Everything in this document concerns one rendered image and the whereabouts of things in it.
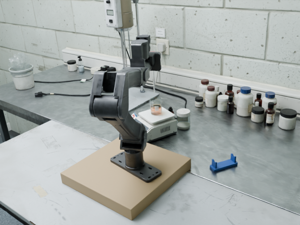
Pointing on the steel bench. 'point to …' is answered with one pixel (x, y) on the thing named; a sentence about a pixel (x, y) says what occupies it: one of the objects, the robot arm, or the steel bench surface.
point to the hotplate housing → (159, 128)
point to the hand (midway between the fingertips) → (152, 55)
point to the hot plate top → (166, 114)
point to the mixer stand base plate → (139, 97)
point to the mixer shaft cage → (125, 47)
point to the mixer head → (118, 14)
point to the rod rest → (223, 164)
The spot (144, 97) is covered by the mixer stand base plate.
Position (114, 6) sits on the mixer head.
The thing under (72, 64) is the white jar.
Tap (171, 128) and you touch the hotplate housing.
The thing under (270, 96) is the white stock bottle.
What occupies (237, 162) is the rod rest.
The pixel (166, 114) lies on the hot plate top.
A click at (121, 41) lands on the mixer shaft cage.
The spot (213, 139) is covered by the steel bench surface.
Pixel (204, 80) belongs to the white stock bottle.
